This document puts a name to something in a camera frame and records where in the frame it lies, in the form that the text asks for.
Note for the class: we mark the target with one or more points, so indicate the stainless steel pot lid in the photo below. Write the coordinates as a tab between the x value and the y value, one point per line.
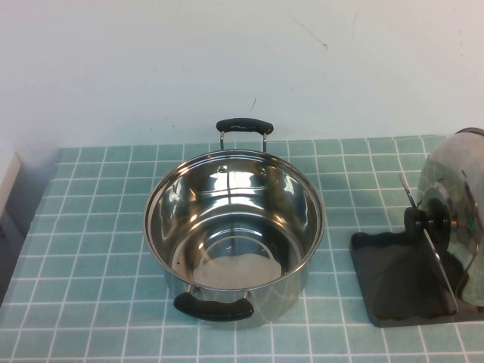
450	177

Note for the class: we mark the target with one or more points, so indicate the white beige-edged side board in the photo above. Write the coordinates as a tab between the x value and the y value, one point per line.
9	181

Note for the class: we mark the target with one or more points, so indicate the green tile-pattern table mat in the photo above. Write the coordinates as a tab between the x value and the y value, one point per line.
94	264

